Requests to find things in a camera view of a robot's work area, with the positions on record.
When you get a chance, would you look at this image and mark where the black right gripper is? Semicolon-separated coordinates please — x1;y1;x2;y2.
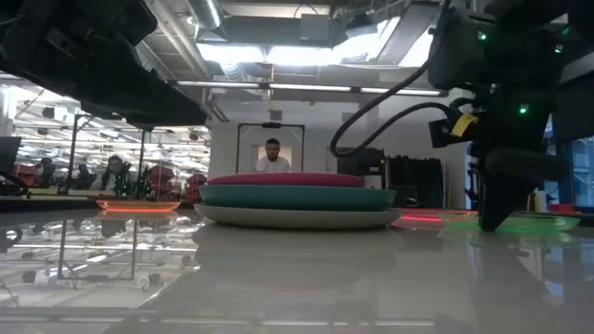
467;83;568;233

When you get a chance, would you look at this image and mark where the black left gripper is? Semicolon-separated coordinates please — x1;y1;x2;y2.
0;0;208;133

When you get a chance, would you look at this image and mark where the green plastic plate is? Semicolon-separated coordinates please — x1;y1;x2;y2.
440;211;581;233

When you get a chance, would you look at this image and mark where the magenta plastic plate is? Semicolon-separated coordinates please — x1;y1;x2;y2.
206;172;367;189

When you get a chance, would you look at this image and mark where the teal plastic plate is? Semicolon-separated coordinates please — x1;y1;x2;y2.
198;184;397;212

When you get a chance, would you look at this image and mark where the black panel stack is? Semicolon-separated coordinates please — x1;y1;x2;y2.
386;156;446;210

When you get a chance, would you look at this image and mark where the red chair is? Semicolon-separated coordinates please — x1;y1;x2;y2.
147;164;178;199
184;172;209;204

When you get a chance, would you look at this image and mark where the person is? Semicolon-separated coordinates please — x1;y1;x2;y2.
89;154;135;197
75;162;97;190
35;157;58;189
254;137;292;174

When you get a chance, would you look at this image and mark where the red plastic plate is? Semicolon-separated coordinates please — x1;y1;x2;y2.
396;207;479;229

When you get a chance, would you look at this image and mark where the yellow label tag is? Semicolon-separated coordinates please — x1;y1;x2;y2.
450;112;480;138

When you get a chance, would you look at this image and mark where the orange plastic plate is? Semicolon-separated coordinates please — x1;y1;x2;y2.
95;199;182;214

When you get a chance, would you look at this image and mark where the black equipment box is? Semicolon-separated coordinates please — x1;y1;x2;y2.
336;147;387;189

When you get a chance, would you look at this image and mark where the black monitor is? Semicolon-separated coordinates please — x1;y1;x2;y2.
0;135;23;175

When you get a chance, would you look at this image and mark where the long linear ceiling light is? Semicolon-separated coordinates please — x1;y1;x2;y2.
166;79;449;98

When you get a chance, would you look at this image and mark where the white plastic plate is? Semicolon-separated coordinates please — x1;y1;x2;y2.
193;202;404;231

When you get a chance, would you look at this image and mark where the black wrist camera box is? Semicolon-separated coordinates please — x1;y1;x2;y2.
428;112;480;150

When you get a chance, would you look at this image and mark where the round silver air duct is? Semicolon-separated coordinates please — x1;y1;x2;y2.
187;0;225;30

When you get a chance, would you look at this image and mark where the black rig frame with camera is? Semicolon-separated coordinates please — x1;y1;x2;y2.
236;121;306;175

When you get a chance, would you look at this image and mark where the black looped cable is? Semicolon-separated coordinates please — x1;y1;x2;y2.
329;58;458;158

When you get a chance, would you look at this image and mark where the rectangular silver air duct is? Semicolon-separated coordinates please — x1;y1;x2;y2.
375;0;442;67

